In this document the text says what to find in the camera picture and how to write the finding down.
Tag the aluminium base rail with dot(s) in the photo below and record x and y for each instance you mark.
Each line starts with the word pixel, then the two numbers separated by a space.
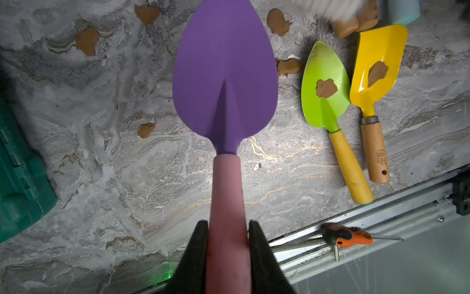
pixel 303 253

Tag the green plastic tool case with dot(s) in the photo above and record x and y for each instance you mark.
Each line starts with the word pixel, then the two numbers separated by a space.
pixel 26 193

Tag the wide green trowel wooden handle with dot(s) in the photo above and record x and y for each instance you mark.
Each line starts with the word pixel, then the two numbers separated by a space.
pixel 344 29

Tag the white blue brush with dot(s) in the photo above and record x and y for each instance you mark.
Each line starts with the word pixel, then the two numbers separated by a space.
pixel 332 10

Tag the wide light blue trowel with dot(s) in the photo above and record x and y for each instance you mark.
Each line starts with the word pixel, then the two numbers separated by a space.
pixel 403 12

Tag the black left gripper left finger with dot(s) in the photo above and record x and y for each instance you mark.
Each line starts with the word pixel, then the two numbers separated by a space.
pixel 189 277

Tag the lime front trowel yellow handle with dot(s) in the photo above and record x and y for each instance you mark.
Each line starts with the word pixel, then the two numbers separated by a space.
pixel 325 97

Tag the orange handled screwdriver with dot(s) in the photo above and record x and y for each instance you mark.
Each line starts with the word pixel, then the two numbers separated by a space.
pixel 341 236

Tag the yellow square trowel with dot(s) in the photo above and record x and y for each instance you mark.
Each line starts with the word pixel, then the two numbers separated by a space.
pixel 376 70

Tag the purple trowel pink handle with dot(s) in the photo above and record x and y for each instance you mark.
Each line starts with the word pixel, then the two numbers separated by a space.
pixel 225 88

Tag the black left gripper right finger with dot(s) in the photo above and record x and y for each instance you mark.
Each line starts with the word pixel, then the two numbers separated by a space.
pixel 267 277

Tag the brown soil lump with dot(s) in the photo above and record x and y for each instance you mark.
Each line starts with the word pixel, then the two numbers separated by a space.
pixel 87 40
pixel 277 23
pixel 288 67
pixel 145 130
pixel 147 14

